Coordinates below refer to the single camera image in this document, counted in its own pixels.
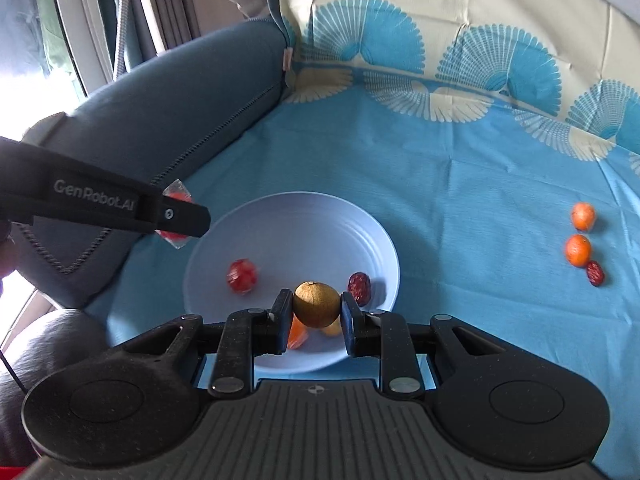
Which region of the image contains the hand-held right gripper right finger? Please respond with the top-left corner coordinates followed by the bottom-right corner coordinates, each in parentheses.
top-left (340, 291), bottom-right (516, 396)

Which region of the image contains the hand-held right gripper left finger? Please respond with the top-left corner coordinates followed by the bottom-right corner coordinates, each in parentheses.
top-left (117, 287), bottom-right (296, 400)

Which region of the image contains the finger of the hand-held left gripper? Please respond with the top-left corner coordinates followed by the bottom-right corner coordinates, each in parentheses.
top-left (154, 193), bottom-right (212, 238)

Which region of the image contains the small orange kumquat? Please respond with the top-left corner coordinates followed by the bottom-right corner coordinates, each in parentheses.
top-left (571, 202), bottom-right (597, 231)
top-left (287, 315), bottom-right (310, 350)
top-left (565, 234), bottom-right (593, 267)

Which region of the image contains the red candy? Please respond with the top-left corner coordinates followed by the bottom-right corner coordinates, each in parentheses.
top-left (226, 258), bottom-right (259, 295)
top-left (155, 179), bottom-right (194, 252)

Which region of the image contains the pale blue plate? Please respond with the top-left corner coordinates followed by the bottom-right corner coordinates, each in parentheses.
top-left (183, 191), bottom-right (401, 373)

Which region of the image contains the person's left hand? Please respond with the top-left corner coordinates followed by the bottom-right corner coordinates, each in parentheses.
top-left (0, 220), bottom-right (17, 281)

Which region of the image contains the person's leg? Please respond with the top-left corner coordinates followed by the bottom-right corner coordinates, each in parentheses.
top-left (0, 307), bottom-right (118, 463)

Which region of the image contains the blue fan-print tablecloth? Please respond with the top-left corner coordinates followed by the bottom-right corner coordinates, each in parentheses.
top-left (92, 0), bottom-right (640, 480)

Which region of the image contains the grey curtain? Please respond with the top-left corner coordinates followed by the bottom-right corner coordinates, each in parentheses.
top-left (131, 0), bottom-right (199, 57)

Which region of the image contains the white window frame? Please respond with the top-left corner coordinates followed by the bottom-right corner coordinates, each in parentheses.
top-left (47, 0), bottom-right (119, 97)

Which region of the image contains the thin black cable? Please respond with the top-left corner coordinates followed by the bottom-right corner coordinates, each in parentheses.
top-left (0, 347), bottom-right (26, 393)

